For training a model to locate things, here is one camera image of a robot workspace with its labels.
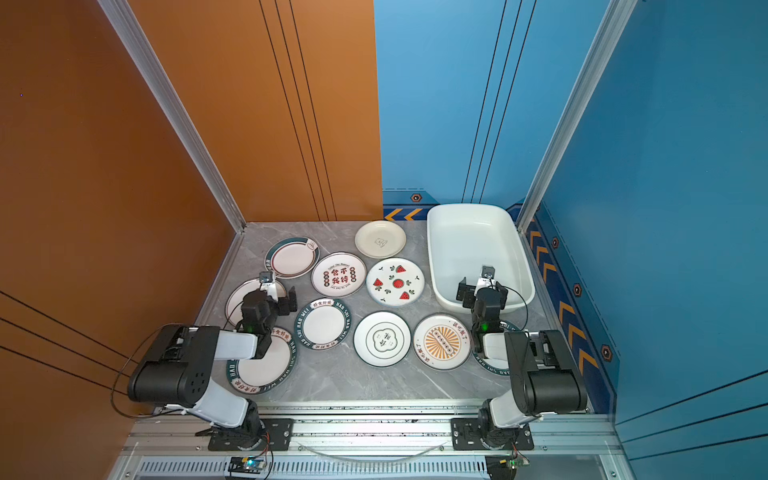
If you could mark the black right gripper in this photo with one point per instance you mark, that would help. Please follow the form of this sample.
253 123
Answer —
482 293

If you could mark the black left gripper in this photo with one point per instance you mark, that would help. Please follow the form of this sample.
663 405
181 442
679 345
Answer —
279 301

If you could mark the orange sunburst plate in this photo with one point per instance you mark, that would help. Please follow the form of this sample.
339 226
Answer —
442 342

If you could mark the green lettered rim plate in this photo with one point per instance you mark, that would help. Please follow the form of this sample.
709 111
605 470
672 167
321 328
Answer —
322 324

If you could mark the red chinese characters plate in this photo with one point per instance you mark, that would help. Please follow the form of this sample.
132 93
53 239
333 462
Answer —
338 275

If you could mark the watermelon pattern plate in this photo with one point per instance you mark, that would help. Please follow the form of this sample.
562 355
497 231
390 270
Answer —
395 282

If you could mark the green clover outline plate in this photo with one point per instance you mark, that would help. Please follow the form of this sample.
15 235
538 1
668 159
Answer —
382 339

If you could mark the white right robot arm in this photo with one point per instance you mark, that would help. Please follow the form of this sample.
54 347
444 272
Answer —
543 376

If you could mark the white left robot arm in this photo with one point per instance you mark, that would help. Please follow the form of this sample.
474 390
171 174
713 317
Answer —
209 372

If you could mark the white plastic bin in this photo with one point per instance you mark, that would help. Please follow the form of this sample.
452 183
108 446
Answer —
462 239

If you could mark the red rim plate left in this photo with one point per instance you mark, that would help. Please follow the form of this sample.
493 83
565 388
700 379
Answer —
233 304

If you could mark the green lettered plate right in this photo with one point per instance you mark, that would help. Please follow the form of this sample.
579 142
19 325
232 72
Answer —
489 363

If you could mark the green rim plate back left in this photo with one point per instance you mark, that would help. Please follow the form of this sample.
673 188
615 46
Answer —
292 257

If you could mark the green lettered plate front left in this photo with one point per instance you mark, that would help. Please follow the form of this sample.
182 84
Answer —
256 376

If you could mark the cream plain plate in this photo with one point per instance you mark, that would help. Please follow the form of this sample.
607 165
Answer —
380 239

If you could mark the left circuit board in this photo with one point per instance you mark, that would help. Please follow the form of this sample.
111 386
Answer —
249 467

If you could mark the circuit board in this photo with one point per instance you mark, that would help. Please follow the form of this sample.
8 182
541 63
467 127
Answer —
249 467
505 467

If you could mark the right circuit board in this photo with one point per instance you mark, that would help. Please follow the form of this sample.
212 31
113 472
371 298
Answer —
505 467

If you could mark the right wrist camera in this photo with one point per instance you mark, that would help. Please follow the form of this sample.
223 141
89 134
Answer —
488 272

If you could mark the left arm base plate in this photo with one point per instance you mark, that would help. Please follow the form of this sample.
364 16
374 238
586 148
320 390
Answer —
273 434

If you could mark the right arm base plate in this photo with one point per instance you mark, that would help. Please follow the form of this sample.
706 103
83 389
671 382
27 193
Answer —
467 434

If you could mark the aluminium rail frame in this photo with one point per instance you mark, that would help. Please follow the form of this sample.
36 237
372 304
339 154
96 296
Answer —
375 440

